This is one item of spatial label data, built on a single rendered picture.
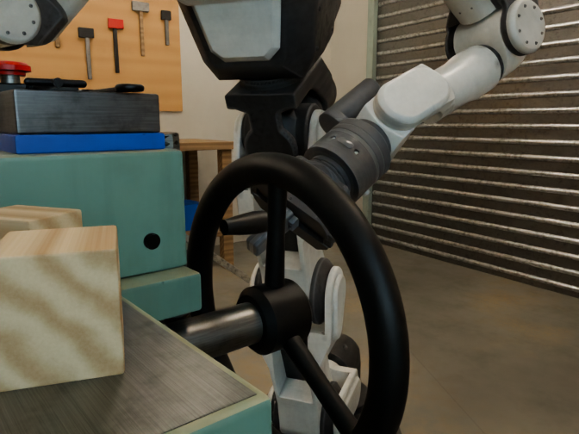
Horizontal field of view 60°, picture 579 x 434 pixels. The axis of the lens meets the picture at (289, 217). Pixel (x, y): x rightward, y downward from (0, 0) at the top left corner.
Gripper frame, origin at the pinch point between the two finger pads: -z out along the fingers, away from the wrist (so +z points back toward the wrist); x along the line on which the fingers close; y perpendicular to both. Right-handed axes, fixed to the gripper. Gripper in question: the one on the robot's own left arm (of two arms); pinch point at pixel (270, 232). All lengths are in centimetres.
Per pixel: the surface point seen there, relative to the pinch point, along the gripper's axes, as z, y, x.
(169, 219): -12.3, 17.0, -1.6
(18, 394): -24.8, 32.2, -13.3
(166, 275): -15.2, 15.2, -4.1
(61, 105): -13.8, 25.0, 5.1
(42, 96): -14.5, 25.9, 5.7
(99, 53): 106, -163, 253
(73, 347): -22.8, 32.5, -13.4
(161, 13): 158, -157, 250
